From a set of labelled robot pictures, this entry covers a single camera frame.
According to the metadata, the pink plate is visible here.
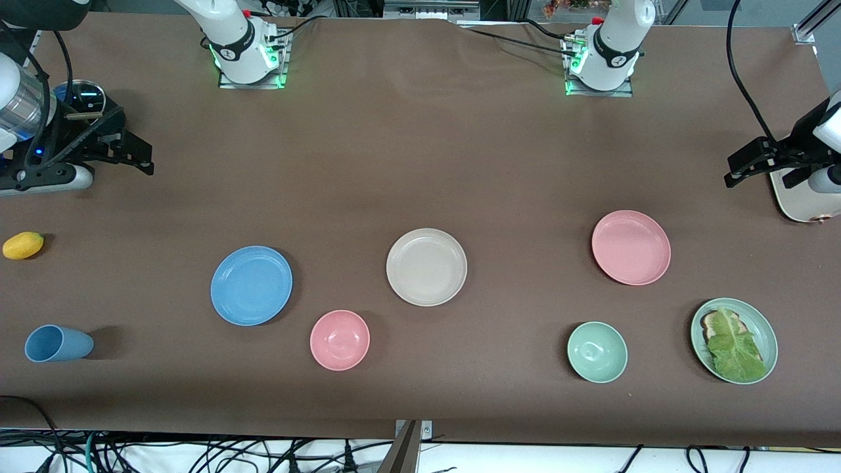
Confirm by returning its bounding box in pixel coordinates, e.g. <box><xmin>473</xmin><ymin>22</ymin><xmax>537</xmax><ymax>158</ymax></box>
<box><xmin>591</xmin><ymin>210</ymin><xmax>672</xmax><ymax>286</ymax></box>

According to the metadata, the blue plate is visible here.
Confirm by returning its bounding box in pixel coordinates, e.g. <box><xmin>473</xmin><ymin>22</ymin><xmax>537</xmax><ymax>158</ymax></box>
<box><xmin>210</xmin><ymin>246</ymin><xmax>294</xmax><ymax>327</ymax></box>

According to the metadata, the cream rounded board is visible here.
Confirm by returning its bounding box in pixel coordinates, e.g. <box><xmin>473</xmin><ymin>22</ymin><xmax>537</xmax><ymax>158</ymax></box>
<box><xmin>769</xmin><ymin>135</ymin><xmax>841</xmax><ymax>224</ymax></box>

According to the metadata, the glass lid with blue knob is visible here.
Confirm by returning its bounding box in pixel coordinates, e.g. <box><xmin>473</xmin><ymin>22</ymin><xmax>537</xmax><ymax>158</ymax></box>
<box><xmin>54</xmin><ymin>80</ymin><xmax>106</xmax><ymax>118</ymax></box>

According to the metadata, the yellow lemon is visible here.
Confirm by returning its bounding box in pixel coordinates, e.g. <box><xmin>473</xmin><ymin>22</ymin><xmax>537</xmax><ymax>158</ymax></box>
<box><xmin>2</xmin><ymin>231</ymin><xmax>45</xmax><ymax>261</ymax></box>

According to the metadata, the toast slice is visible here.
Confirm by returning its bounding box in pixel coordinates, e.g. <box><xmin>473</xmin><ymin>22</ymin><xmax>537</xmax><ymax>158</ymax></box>
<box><xmin>700</xmin><ymin>310</ymin><xmax>746</xmax><ymax>342</ymax></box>

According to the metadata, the green plate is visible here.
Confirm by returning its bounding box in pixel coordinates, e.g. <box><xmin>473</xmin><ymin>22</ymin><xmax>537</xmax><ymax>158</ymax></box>
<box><xmin>690</xmin><ymin>298</ymin><xmax>779</xmax><ymax>386</ymax></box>

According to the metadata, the blue cup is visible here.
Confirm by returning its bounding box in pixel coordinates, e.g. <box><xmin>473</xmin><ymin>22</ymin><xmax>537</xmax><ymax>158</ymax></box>
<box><xmin>24</xmin><ymin>325</ymin><xmax>95</xmax><ymax>363</ymax></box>

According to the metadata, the green lettuce leaf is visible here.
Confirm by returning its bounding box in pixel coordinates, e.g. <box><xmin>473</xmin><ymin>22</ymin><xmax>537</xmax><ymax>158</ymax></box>
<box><xmin>706</xmin><ymin>307</ymin><xmax>768</xmax><ymax>382</ymax></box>

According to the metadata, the green bowl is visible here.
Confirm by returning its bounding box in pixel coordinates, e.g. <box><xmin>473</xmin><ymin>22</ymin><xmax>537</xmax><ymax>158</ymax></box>
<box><xmin>567</xmin><ymin>321</ymin><xmax>629</xmax><ymax>384</ymax></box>

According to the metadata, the pink bowl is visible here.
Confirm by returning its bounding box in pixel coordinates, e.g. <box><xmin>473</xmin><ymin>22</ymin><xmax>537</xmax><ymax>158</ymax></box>
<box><xmin>309</xmin><ymin>309</ymin><xmax>371</xmax><ymax>372</ymax></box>

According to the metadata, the brown table cover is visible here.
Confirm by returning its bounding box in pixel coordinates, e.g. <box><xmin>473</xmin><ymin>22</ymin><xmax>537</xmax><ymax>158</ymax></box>
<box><xmin>0</xmin><ymin>12</ymin><xmax>841</xmax><ymax>447</ymax></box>

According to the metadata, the beige plate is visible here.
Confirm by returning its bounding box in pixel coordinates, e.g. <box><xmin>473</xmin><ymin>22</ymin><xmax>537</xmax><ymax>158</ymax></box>
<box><xmin>386</xmin><ymin>228</ymin><xmax>468</xmax><ymax>307</ymax></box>

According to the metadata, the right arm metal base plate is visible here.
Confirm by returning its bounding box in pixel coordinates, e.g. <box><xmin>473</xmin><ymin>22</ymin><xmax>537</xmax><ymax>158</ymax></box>
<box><xmin>218</xmin><ymin>30</ymin><xmax>288</xmax><ymax>89</ymax></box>

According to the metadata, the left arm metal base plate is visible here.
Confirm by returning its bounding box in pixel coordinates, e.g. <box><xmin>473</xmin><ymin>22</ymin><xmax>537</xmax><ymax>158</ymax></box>
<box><xmin>564</xmin><ymin>33</ymin><xmax>635</xmax><ymax>98</ymax></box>

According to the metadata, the black base cable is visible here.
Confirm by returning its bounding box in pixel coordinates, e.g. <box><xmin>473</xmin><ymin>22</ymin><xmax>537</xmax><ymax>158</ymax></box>
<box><xmin>522</xmin><ymin>18</ymin><xmax>580</xmax><ymax>41</ymax></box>
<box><xmin>266</xmin><ymin>16</ymin><xmax>329</xmax><ymax>41</ymax></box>
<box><xmin>468</xmin><ymin>28</ymin><xmax>571</xmax><ymax>56</ymax></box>

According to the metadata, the grey metal frame bar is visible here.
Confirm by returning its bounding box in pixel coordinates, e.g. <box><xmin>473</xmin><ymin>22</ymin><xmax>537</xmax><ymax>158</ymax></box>
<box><xmin>384</xmin><ymin>0</ymin><xmax>480</xmax><ymax>22</ymax></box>

